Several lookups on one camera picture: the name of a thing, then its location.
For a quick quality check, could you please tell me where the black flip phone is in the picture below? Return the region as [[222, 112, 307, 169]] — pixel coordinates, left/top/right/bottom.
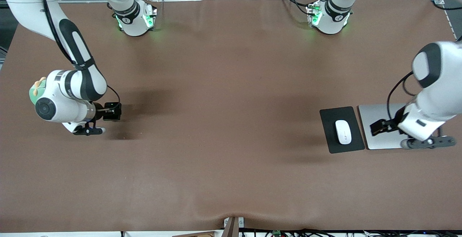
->
[[104, 102, 122, 121]]

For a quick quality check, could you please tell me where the white computer mouse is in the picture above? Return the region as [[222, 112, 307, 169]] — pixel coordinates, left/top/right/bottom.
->
[[335, 120, 352, 145]]

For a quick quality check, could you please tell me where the black mouse pad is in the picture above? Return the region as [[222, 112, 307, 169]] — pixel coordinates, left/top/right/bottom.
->
[[319, 106, 366, 154]]

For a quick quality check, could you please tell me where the silver closed laptop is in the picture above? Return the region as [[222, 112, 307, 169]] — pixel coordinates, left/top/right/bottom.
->
[[358, 103, 415, 150]]

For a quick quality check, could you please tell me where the green dinosaur plush toy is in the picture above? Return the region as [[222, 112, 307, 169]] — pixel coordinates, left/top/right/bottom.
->
[[29, 76, 49, 106]]

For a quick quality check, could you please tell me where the brown table cover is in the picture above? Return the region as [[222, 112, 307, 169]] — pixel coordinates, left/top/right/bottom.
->
[[0, 0, 462, 233]]

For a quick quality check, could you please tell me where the metal bracket with post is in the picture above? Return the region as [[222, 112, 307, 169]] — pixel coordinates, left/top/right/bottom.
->
[[223, 216, 245, 237]]

